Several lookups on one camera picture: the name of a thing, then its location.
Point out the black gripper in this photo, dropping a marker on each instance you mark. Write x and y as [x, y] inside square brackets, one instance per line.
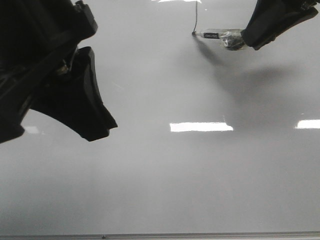
[42, 68]

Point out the white whiteboard with metal frame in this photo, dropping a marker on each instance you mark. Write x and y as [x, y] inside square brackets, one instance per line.
[208, 140]

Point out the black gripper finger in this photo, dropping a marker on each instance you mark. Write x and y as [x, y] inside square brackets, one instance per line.
[272, 18]

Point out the black whiteboard marker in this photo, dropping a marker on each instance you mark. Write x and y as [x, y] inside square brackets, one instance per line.
[230, 39]

